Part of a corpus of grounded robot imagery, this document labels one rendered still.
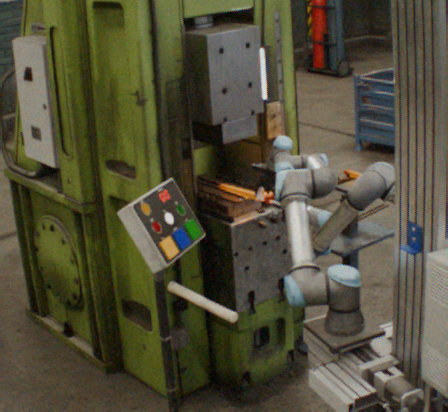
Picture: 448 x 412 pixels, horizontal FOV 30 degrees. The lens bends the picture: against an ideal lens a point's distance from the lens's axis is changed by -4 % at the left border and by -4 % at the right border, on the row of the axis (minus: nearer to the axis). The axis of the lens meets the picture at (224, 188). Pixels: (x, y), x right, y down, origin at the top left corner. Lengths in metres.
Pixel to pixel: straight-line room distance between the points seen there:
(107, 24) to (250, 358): 1.75
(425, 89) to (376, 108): 5.11
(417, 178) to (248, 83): 1.29
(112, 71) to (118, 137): 0.31
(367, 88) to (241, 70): 4.05
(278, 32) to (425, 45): 1.60
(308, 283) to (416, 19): 1.00
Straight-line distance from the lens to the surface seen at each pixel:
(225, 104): 3.74
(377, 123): 7.76
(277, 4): 4.08
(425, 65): 2.62
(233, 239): 3.85
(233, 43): 3.73
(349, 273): 3.01
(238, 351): 4.13
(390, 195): 3.40
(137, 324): 4.26
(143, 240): 3.36
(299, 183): 3.16
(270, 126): 4.10
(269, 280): 4.08
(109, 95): 3.98
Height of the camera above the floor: 2.32
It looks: 19 degrees down
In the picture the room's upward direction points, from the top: 4 degrees counter-clockwise
